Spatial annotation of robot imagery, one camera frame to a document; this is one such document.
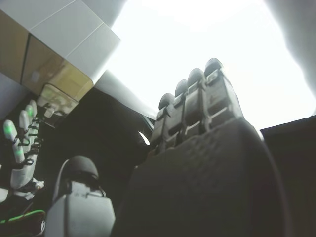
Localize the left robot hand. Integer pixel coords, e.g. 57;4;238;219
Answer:
45;58;293;237

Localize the clear plastic container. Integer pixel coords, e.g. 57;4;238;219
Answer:
38;56;94;118

